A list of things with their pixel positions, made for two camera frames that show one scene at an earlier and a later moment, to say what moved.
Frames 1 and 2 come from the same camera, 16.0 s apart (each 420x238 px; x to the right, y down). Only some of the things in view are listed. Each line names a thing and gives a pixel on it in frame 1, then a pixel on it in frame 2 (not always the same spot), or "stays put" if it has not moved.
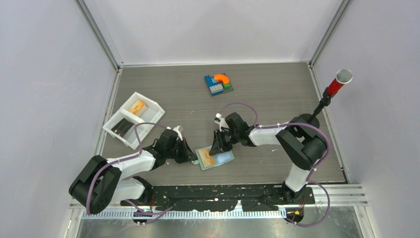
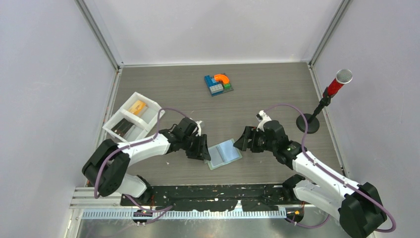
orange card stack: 136,107 stays put
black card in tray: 121,128 stays put
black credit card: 122,127 stays put
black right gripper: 218,145 to 249,133
